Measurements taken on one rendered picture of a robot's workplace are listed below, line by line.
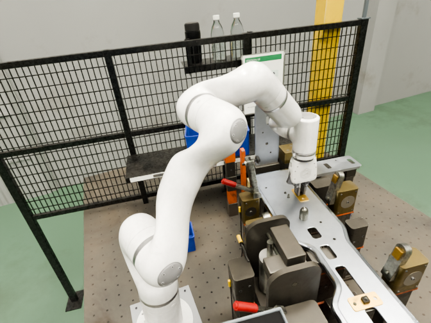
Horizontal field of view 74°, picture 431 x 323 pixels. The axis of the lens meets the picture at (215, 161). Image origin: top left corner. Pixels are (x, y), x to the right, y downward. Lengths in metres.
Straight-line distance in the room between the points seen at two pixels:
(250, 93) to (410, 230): 1.15
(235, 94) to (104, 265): 1.04
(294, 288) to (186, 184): 0.35
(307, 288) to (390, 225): 0.93
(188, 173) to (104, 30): 2.47
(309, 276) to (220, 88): 0.50
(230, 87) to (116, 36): 2.40
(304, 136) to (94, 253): 1.10
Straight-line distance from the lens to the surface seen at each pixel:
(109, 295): 1.37
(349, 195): 1.23
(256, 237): 0.84
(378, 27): 4.46
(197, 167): 0.69
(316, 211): 1.15
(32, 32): 3.09
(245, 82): 0.74
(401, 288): 1.06
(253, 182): 1.07
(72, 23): 3.05
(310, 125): 1.02
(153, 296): 0.90
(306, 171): 1.13
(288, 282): 0.74
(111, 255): 1.52
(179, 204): 0.73
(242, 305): 0.70
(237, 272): 0.84
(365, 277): 0.99
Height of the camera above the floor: 1.75
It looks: 31 degrees down
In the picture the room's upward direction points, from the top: 5 degrees counter-clockwise
